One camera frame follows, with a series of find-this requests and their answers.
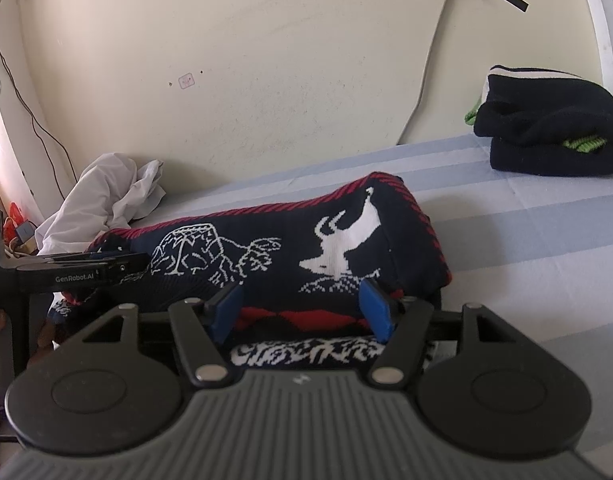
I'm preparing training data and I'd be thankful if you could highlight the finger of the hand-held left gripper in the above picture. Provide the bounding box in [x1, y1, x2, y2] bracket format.
[40, 251, 152, 282]

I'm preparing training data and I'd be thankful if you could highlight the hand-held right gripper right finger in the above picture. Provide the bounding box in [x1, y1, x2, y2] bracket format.
[358, 279, 526, 387]

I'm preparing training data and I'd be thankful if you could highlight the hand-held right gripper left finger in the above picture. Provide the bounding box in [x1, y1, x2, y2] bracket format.
[79, 283, 244, 387]

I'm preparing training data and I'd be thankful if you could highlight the navy red white patterned sweater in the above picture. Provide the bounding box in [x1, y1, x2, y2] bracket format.
[46, 171, 453, 368]

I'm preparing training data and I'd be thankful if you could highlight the red plastic bag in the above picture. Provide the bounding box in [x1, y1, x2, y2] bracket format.
[3, 202, 26, 242]

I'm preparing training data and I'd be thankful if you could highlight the white crumpled garment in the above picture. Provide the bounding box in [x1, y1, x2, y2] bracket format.
[36, 153, 168, 257]

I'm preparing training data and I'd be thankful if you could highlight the folded black knit garment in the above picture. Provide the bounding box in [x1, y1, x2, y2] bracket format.
[474, 64, 613, 179]

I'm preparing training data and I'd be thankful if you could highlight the green garment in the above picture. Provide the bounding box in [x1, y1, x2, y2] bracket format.
[465, 101, 609, 154]

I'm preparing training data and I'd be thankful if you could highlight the thin black wall cable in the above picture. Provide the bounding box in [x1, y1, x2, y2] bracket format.
[0, 34, 80, 187]

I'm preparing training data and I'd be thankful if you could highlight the grey wall cable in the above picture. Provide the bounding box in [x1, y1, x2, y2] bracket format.
[395, 0, 456, 147]

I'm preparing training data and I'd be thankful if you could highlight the white door frame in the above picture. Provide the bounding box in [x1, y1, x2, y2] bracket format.
[581, 0, 613, 111]

